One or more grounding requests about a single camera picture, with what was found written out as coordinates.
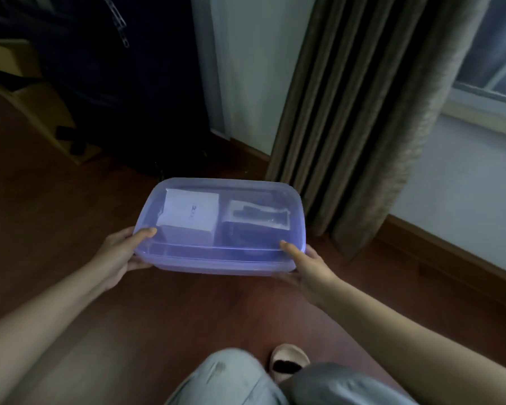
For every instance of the translucent blue plastic storage box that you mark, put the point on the translucent blue plastic storage box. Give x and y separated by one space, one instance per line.
223 225

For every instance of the beige slipper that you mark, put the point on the beige slipper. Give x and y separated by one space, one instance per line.
289 361

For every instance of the black device in white tray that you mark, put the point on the black device in white tray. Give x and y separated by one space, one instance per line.
253 221

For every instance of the brown curtain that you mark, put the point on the brown curtain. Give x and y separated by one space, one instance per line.
362 118

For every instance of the person's right forearm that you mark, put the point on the person's right forearm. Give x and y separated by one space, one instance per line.
421 350

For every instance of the person's left forearm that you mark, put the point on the person's left forearm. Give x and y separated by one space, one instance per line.
38 328

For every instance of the person's grey trousers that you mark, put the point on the person's grey trousers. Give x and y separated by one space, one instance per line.
274 383

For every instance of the person's right thumb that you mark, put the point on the person's right thumb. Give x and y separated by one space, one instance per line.
292 253

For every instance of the brown wooden baseboard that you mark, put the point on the brown wooden baseboard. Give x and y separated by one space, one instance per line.
447 253

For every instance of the person's left thumb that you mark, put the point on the person's left thumb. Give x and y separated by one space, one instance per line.
145 234

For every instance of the person's right hand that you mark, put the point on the person's right hand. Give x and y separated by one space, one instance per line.
310 269

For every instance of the white cardboard box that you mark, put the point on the white cardboard box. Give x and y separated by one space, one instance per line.
189 217

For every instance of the person's left hand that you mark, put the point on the person's left hand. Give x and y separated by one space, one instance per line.
111 253

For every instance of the dark hanging garment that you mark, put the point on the dark hanging garment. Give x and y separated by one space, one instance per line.
109 75

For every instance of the window frame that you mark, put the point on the window frame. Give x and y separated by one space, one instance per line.
487 63

